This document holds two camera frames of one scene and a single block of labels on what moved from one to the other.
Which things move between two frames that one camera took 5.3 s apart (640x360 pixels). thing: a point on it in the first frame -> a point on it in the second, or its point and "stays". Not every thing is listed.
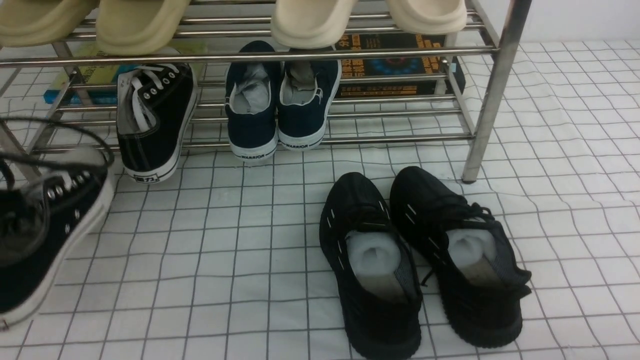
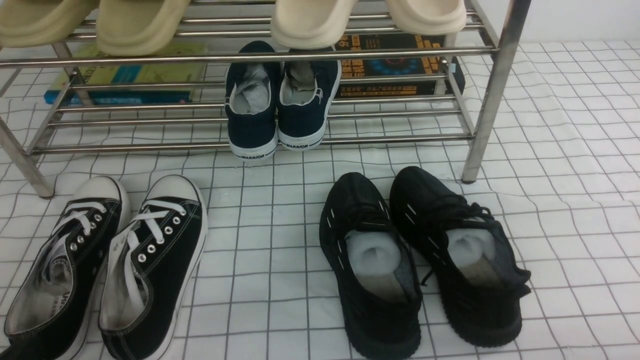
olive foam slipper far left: x=30 y=23 stays
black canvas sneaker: x=45 y=217 -> x=50 y=317
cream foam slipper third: x=311 y=24 stays
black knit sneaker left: x=372 y=262 stays
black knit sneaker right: x=481 y=277 stays
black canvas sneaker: x=155 y=105 -> x=152 y=268
